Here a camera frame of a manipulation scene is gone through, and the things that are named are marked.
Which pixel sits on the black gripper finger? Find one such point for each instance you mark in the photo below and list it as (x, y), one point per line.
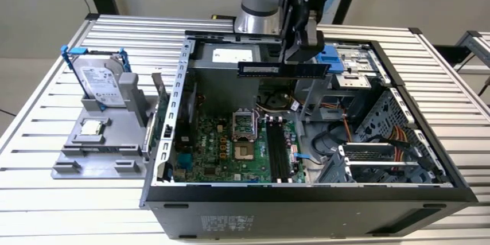
(310, 44)
(287, 21)

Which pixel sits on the blue plastic drive latch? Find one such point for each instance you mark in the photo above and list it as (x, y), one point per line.
(334, 55)

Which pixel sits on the metal drive cage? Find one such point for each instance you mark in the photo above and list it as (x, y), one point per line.
(310, 90)

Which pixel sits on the yellow black plug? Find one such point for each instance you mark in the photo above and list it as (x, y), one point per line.
(216, 16)

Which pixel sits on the grey power supply unit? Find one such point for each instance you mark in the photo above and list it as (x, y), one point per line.
(222, 90)

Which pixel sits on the metal locking lever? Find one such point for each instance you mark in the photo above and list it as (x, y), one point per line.
(255, 127)

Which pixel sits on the blue connector tab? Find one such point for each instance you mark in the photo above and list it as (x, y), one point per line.
(301, 156)

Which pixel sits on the CPU socket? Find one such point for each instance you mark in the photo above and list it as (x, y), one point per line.
(244, 151)

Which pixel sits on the metal slat side table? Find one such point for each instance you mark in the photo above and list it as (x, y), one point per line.
(474, 39)

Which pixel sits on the green motherboard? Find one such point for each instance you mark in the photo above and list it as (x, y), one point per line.
(214, 153)

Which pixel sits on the metal disk bay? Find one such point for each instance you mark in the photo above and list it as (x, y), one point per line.
(382, 164)

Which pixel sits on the blue square board component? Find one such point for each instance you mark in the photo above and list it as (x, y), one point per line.
(184, 161)

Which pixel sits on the hard disk in blue carrier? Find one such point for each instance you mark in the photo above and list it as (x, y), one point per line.
(98, 78)

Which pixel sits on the grey parts rack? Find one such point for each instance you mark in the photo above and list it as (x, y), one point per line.
(122, 133)

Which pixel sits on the black PC case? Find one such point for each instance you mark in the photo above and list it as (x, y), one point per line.
(267, 216)

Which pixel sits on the silver CPU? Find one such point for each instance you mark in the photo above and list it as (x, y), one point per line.
(91, 128)

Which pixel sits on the graphics card with metal bracket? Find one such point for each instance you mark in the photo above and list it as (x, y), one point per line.
(160, 84)

